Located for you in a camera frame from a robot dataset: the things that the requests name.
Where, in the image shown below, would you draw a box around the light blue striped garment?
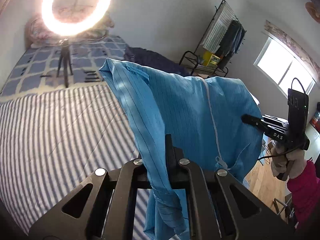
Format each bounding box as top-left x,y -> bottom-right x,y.
100,58 -> 263,239

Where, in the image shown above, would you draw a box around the pink sleeved right forearm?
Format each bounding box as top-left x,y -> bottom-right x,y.
287,160 -> 319,224

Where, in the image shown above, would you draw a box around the dark clothes on rack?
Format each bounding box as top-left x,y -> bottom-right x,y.
215,20 -> 246,70

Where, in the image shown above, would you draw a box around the black metal clothes rack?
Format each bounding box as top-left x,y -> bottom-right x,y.
178,0 -> 247,77

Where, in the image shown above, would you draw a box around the white gloved right hand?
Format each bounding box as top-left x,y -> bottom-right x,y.
271,145 -> 307,179

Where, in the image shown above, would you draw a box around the floral window valance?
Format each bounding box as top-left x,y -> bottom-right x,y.
264,20 -> 319,85

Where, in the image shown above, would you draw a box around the yellow box on rack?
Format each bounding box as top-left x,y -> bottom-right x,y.
202,50 -> 220,67

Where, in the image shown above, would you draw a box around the blue white striped quilt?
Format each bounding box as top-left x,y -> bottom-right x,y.
1,85 -> 139,238

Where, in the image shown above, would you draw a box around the striped cloth on rack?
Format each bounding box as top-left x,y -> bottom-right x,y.
200,1 -> 235,53

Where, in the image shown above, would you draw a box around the dark navy folded duvet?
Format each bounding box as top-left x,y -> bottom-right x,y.
124,47 -> 189,77

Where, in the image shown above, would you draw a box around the blue checked bed sheet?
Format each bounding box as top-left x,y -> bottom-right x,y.
1,35 -> 127,101

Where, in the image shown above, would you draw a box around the floral folded bedding pile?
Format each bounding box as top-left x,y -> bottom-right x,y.
25,12 -> 115,48

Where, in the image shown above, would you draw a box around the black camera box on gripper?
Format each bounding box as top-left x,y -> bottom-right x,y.
287,77 -> 309,140

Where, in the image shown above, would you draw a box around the window with frame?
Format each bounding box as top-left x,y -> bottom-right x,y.
254,33 -> 316,96

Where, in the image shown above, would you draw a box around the ring light on tripod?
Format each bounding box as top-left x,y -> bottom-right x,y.
41,0 -> 111,88

